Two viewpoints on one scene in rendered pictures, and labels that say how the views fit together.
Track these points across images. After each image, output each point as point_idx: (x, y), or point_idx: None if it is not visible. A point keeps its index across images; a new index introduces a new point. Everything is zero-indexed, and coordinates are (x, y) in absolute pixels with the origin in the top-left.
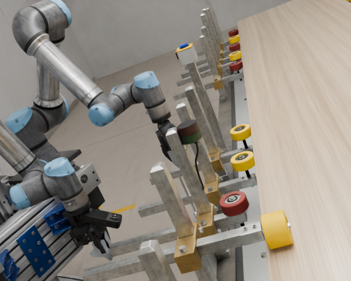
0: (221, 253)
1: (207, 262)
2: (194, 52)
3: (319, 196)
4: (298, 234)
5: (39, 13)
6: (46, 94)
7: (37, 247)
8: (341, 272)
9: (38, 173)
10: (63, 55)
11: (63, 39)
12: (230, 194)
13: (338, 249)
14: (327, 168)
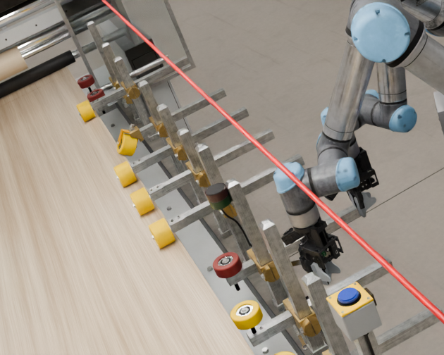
0: None
1: (230, 227)
2: (331, 310)
3: (145, 283)
4: (156, 251)
5: (349, 10)
6: None
7: None
8: (125, 239)
9: (367, 108)
10: (340, 69)
11: (389, 66)
12: (229, 263)
13: (128, 251)
14: (142, 313)
